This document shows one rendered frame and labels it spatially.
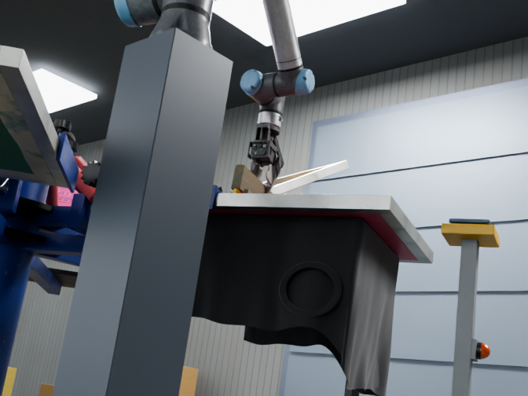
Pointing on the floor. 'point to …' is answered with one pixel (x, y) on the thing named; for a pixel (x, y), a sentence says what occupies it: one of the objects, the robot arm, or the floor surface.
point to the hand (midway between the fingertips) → (262, 190)
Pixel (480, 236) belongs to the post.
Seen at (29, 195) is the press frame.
